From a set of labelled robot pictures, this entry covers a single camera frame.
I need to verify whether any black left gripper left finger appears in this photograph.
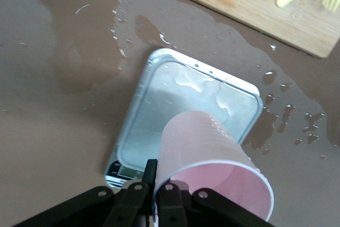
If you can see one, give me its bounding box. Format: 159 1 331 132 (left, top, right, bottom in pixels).
12 159 157 227

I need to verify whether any silver digital kitchen scale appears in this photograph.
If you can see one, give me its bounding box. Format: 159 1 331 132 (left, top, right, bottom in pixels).
103 48 264 189

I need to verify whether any pink plastic cup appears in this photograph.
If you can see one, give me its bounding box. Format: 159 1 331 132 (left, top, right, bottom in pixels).
156 110 275 222

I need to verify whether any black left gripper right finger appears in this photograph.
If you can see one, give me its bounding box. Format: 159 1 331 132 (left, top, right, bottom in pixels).
156 182 277 227

